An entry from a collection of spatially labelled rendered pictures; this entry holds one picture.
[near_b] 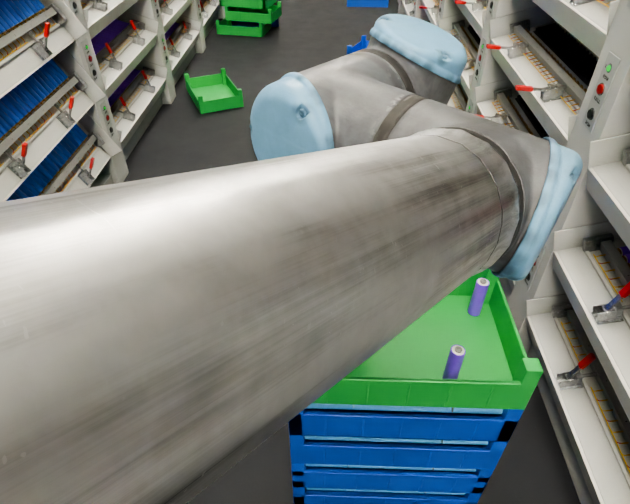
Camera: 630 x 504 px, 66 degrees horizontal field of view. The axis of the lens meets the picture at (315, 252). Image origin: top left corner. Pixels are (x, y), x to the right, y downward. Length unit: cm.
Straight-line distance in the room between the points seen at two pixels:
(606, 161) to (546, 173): 67
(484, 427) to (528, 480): 41
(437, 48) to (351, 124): 14
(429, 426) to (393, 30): 49
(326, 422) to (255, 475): 39
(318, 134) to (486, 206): 14
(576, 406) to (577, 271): 25
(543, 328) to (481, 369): 47
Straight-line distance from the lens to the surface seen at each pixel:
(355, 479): 83
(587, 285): 101
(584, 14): 108
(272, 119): 37
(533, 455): 115
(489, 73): 161
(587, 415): 106
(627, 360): 91
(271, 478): 105
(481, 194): 24
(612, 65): 95
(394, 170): 19
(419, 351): 71
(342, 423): 69
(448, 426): 71
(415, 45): 44
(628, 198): 90
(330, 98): 36
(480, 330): 76
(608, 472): 101
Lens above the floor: 95
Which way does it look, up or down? 40 degrees down
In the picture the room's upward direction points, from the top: straight up
